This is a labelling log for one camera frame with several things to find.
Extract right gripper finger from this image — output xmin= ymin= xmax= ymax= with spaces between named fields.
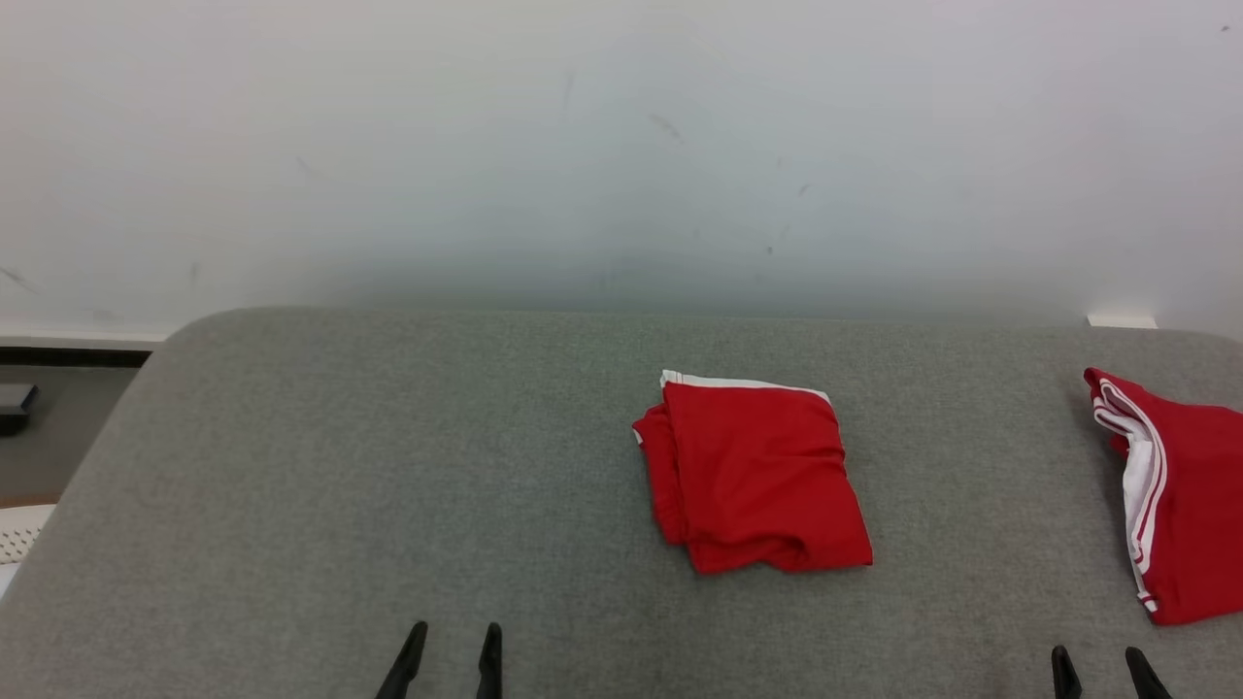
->
xmin=1051 ymin=645 xmax=1085 ymax=699
xmin=1125 ymin=646 xmax=1174 ymax=699

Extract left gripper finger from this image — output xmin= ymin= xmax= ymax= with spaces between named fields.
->
xmin=475 ymin=621 xmax=505 ymax=699
xmin=375 ymin=620 xmax=429 ymax=699

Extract red basketball jersey white sleeves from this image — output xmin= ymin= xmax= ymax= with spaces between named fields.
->
xmin=1083 ymin=367 xmax=1243 ymax=627

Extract red shorts white waistband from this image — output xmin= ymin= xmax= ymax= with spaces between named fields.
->
xmin=632 ymin=369 xmax=874 ymax=576

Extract grey fabric sofa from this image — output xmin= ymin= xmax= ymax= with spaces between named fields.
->
xmin=0 ymin=308 xmax=1243 ymax=699

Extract white perforated basket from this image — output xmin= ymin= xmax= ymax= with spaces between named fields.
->
xmin=0 ymin=504 xmax=57 ymax=567

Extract black baseboard strip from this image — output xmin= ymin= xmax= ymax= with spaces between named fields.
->
xmin=0 ymin=347 xmax=154 ymax=369

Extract black box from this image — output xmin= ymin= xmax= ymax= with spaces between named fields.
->
xmin=0 ymin=383 xmax=41 ymax=436

